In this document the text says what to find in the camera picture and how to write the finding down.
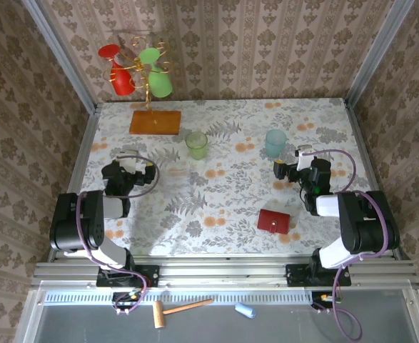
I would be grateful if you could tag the red leather card holder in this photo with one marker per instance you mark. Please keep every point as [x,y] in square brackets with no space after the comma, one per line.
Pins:
[273,221]

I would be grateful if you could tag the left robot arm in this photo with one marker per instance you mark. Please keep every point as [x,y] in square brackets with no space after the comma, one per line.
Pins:
[66,221]

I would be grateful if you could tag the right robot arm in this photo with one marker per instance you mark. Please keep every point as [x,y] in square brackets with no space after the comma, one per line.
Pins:
[359,221]

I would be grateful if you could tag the blue plastic tumbler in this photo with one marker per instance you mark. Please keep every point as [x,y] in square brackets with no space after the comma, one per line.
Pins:
[275,144]

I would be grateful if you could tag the green plastic tumbler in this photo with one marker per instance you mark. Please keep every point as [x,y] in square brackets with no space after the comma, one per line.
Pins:
[196,146]

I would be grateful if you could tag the green wine glass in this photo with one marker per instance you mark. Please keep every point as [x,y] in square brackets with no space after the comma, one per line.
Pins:
[161,85]

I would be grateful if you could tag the red wine glass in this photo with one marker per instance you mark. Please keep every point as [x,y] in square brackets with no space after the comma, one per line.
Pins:
[121,84]

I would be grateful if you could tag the black connector box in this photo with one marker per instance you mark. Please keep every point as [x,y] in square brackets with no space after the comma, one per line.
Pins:
[123,302]
[319,303]

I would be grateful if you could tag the wooden mallet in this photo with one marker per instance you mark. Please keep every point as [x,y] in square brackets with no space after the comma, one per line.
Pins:
[159,314]

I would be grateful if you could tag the light blue plastic cap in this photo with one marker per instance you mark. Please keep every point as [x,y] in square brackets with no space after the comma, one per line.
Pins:
[245,311]

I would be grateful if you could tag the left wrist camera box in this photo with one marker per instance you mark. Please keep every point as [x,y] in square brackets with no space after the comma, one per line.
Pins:
[127,162]

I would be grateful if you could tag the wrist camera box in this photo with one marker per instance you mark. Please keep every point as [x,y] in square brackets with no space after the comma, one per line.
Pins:
[127,162]
[303,159]

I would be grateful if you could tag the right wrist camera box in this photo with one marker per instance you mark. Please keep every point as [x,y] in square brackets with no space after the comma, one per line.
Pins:
[303,159]

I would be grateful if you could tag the aluminium side rail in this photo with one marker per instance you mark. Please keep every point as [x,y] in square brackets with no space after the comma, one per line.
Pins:
[364,150]
[81,150]

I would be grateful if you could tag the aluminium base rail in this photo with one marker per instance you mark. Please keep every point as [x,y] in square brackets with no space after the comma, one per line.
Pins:
[223,273]

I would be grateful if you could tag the aluminium corner post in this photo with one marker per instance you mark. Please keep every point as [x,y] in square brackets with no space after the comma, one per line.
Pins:
[378,53]
[62,60]

